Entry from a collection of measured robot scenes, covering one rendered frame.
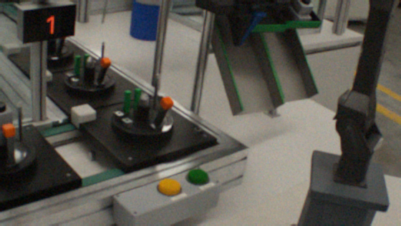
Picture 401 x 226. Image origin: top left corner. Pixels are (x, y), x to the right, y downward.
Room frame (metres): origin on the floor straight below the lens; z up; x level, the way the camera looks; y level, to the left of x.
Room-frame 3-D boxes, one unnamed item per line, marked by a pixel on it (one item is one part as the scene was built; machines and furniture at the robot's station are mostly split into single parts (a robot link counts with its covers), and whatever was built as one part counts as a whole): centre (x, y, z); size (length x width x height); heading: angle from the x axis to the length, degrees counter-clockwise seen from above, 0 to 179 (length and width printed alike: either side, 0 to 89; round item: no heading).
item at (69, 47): (1.32, 0.47, 1.01); 0.24 x 0.24 x 0.13; 45
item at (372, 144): (0.73, -0.28, 1.15); 0.09 x 0.07 x 0.06; 150
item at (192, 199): (0.76, 0.04, 0.93); 0.21 x 0.07 x 0.06; 135
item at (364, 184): (0.73, -0.29, 1.09); 0.07 x 0.07 x 0.06; 81
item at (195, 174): (0.81, -0.01, 0.96); 0.04 x 0.04 x 0.02
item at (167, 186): (0.76, 0.04, 0.96); 0.04 x 0.04 x 0.02
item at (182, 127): (0.97, 0.12, 1.01); 0.24 x 0.24 x 0.13; 45
